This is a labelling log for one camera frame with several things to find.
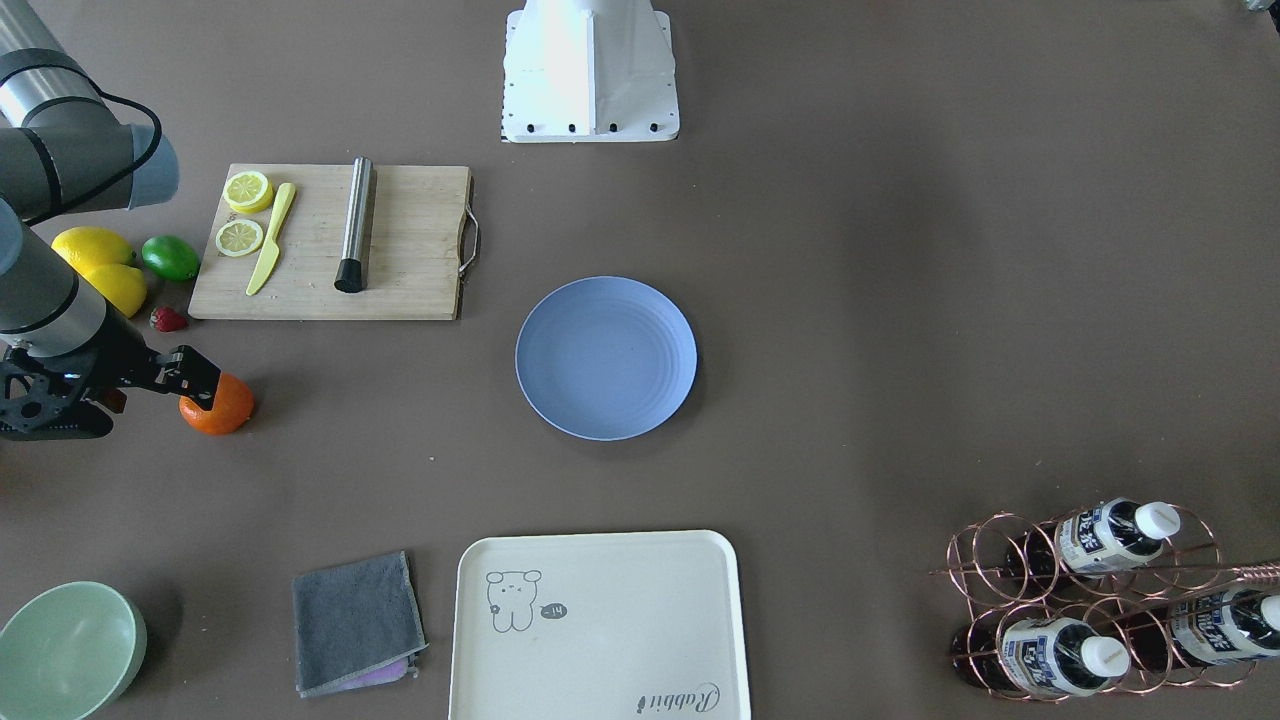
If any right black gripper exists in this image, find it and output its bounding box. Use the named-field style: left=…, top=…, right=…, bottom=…
left=90, top=331, right=221, bottom=411

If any copper wire bottle rack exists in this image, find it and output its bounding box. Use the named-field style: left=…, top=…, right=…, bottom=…
left=943, top=503, right=1277, bottom=703

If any green lime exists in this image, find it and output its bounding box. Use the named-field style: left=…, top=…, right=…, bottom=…
left=140, top=234, right=201, bottom=282

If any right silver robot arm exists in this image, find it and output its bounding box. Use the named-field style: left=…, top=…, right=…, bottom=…
left=3, top=1, right=220, bottom=430

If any lemon slice upper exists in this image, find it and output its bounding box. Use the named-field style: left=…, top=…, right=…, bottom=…
left=221, top=170, right=275, bottom=214

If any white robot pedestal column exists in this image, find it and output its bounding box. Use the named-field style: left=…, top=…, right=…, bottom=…
left=500, top=1, right=681, bottom=143

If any dark bottle back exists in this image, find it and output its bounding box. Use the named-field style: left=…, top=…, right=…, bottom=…
left=1119, top=587, right=1279, bottom=670

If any dark bottle middle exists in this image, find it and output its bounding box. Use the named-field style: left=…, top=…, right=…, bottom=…
left=1001, top=497, right=1181, bottom=591

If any red strawberry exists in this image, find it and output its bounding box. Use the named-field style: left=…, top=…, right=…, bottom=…
left=148, top=306, right=189, bottom=333

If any mint green bowl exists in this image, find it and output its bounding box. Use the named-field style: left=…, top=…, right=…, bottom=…
left=1, top=582, right=148, bottom=719

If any orange fruit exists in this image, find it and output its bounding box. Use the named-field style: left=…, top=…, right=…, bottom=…
left=178, top=372, right=256, bottom=436

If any dark bottle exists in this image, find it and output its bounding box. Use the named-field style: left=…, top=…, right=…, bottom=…
left=1119, top=587, right=1279, bottom=670
left=1001, top=497, right=1181, bottom=591
left=950, top=618, right=1132, bottom=700

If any lemon slice lower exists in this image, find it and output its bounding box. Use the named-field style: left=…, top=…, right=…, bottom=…
left=212, top=218, right=265, bottom=258

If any wooden cutting board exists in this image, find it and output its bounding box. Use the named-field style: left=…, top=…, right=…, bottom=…
left=188, top=163, right=475, bottom=322

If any cream serving tray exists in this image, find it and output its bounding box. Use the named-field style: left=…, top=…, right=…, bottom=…
left=448, top=529, right=753, bottom=719

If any grey folded cloth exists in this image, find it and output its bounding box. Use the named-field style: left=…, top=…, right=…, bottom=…
left=291, top=550, right=429, bottom=700

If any metal handled knife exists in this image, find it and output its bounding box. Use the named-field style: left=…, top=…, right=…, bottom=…
left=334, top=156, right=376, bottom=293

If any yellow banana peel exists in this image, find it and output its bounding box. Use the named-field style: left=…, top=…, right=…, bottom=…
left=244, top=182, right=298, bottom=296

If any yellow lemon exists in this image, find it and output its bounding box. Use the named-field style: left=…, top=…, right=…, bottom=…
left=84, top=263, right=148, bottom=318
left=51, top=225, right=134, bottom=275

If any lemon slice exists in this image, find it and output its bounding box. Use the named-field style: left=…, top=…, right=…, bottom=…
left=221, top=170, right=275, bottom=214
left=212, top=218, right=265, bottom=258

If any blue plate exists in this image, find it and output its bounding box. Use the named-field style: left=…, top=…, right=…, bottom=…
left=515, top=275, right=700, bottom=442

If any dark bottle front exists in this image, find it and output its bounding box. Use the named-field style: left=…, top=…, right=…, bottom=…
left=950, top=618, right=1132, bottom=700

